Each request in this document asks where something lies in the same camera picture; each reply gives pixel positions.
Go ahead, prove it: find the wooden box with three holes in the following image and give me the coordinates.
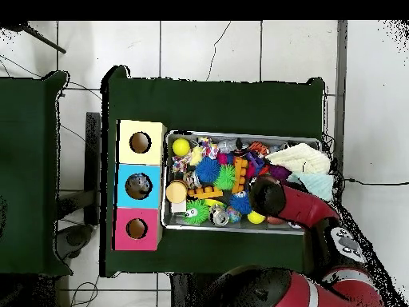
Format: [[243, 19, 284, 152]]
[[111, 119, 168, 252]]

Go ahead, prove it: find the small yellow ball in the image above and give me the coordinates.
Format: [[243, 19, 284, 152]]
[[247, 210, 266, 225]]

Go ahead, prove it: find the toy burger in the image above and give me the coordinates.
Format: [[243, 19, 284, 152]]
[[165, 180, 189, 205]]

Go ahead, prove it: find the green spiky ball with eyes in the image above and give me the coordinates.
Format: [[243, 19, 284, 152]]
[[183, 199, 210, 225]]

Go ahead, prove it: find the plain blue spiky ball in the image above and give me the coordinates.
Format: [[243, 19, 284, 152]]
[[195, 156, 221, 183]]

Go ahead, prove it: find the dark green table cloth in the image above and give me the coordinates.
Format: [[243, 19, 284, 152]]
[[100, 65, 327, 279]]

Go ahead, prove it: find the orange toy block with holes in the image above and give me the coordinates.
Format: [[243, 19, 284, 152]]
[[187, 185, 224, 200]]

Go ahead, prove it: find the clear plastic bottle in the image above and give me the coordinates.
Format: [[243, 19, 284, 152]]
[[125, 173, 153, 197]]

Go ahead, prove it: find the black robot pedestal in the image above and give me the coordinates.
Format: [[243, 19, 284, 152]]
[[170, 273, 224, 307]]

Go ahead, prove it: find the plain green spiky ball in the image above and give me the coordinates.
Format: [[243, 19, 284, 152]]
[[213, 164, 236, 191]]

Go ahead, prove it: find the black tripod leg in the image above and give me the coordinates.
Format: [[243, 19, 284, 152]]
[[0, 20, 67, 54]]

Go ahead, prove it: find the shallow wire mesh bin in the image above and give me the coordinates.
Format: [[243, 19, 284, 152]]
[[161, 130, 322, 236]]

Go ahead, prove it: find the cream waffle cloth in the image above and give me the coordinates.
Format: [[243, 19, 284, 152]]
[[265, 142, 332, 175]]

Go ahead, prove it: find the blue spiky ball with eyes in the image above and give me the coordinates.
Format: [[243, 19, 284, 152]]
[[228, 191, 252, 216]]

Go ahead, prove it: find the large yellow ball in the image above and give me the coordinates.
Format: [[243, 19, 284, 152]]
[[172, 138, 192, 157]]

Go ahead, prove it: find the neighbouring green covered table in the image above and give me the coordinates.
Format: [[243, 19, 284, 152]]
[[0, 70, 73, 277]]

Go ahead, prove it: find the light blue waffle cloth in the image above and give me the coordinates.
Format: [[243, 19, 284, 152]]
[[287, 172, 335, 201]]

